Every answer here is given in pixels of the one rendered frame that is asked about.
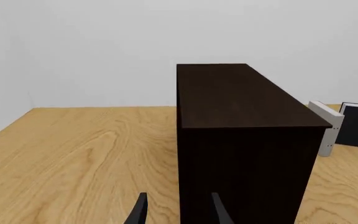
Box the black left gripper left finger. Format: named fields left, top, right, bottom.
left=124, top=192, right=149, bottom=224

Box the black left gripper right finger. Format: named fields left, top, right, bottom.
left=211, top=192, right=236, bottom=224

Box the dark brown wooden cabinet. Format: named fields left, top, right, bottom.
left=176, top=63, right=333, bottom=224

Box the pale grey book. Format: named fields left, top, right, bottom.
left=308, top=100, right=345, bottom=157

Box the black book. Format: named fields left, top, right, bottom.
left=334, top=101, right=358, bottom=149

